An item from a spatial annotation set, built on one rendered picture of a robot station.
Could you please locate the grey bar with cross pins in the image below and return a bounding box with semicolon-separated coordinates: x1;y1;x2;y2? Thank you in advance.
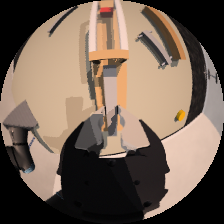
138;30;172;66

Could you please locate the orange wooden plank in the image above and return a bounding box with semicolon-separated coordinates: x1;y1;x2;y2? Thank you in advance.
143;6;186;60

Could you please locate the orange short cylinder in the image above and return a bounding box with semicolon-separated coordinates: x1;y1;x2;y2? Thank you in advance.
176;110;185;121

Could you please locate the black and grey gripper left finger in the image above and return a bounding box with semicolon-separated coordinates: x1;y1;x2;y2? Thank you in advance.
56;105;106;176

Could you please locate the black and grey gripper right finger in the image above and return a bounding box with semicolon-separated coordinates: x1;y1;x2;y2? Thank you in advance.
117;105;170;174

